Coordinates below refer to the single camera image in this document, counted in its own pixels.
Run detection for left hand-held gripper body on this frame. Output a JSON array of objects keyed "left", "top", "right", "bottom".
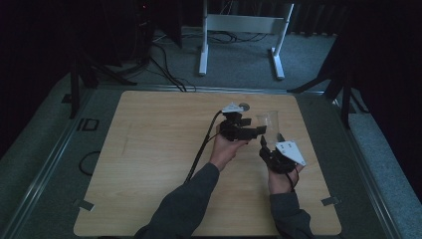
[{"left": 218, "top": 102, "right": 261, "bottom": 142}]

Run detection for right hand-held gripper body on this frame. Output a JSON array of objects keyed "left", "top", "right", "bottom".
[{"left": 259, "top": 139, "right": 308, "bottom": 175}]

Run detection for person's left hand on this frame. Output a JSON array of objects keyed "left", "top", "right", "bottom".
[{"left": 208, "top": 123, "right": 251, "bottom": 172}]

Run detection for person's right hand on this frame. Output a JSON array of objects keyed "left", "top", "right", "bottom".
[{"left": 267, "top": 162, "right": 306, "bottom": 196}]

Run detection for grey tape piece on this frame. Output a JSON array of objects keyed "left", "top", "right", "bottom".
[
  {"left": 320, "top": 195, "right": 342, "bottom": 207},
  {"left": 77, "top": 198, "right": 96, "bottom": 213}
]

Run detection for black tripod stand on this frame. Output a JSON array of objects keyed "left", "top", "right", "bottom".
[
  {"left": 286, "top": 59, "right": 371, "bottom": 130},
  {"left": 67, "top": 49, "right": 137, "bottom": 120}
]

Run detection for dark computer tower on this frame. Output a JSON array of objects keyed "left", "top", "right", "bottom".
[{"left": 129, "top": 0, "right": 156, "bottom": 65}]

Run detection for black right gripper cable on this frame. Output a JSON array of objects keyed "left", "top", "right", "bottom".
[{"left": 285, "top": 166, "right": 300, "bottom": 193}]

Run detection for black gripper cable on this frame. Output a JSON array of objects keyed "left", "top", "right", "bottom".
[
  {"left": 285, "top": 166, "right": 300, "bottom": 193},
  {"left": 183, "top": 110, "right": 224, "bottom": 184}
]

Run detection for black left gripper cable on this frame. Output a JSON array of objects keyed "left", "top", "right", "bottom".
[{"left": 183, "top": 110, "right": 224, "bottom": 184}]

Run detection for metal frame rail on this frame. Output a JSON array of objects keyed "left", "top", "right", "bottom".
[
  {"left": 331, "top": 98, "right": 403, "bottom": 239},
  {"left": 0, "top": 89, "right": 98, "bottom": 239},
  {"left": 95, "top": 84, "right": 327, "bottom": 97}
]

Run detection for black floor cables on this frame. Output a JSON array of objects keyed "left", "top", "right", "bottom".
[{"left": 148, "top": 42, "right": 197, "bottom": 94}]

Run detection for white metal stand frame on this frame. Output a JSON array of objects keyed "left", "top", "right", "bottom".
[{"left": 197, "top": 0, "right": 296, "bottom": 82}]

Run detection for black cable loop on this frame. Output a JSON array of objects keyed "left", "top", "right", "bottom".
[{"left": 78, "top": 150, "right": 102, "bottom": 177}]

